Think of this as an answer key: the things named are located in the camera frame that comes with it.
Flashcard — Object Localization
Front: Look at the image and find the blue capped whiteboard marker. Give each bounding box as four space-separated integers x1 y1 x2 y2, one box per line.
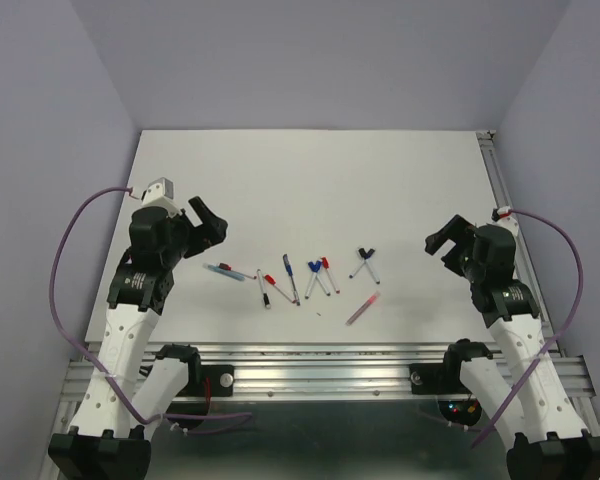
304 260 331 300
349 250 366 279

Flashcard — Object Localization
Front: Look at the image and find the pink highlighter pen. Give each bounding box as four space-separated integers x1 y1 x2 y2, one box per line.
345 291 380 326

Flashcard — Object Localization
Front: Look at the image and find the red capped whiteboard marker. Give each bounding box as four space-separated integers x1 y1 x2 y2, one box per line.
321 256 340 294

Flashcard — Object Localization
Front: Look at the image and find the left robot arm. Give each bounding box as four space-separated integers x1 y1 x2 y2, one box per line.
48 192 228 479

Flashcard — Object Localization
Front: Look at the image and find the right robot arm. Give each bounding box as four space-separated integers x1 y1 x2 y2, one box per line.
425 207 600 479

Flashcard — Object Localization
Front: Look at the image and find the light blue highlighter pen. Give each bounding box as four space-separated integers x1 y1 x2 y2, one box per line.
203 263 257 281

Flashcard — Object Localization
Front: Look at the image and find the blue ballpoint pen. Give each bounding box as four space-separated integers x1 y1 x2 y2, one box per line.
282 253 301 306

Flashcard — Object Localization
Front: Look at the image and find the black tipped marker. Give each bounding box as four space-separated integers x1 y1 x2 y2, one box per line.
256 269 271 309

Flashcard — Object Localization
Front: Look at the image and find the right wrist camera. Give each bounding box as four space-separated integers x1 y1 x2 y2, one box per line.
491 206 519 238

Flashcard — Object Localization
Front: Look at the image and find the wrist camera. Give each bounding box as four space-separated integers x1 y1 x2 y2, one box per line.
491 206 519 238
141 177 181 217

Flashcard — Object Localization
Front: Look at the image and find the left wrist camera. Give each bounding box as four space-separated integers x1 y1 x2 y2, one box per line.
141 177 181 217

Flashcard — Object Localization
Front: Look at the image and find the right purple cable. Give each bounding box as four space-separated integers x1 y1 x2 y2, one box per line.
469 208 584 449

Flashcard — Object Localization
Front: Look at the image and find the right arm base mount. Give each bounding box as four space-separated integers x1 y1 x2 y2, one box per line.
409 363 453 395

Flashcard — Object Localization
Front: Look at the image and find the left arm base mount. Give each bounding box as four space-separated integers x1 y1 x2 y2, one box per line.
179 364 235 398

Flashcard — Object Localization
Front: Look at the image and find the aluminium rail frame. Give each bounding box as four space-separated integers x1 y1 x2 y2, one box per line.
39 130 600 480

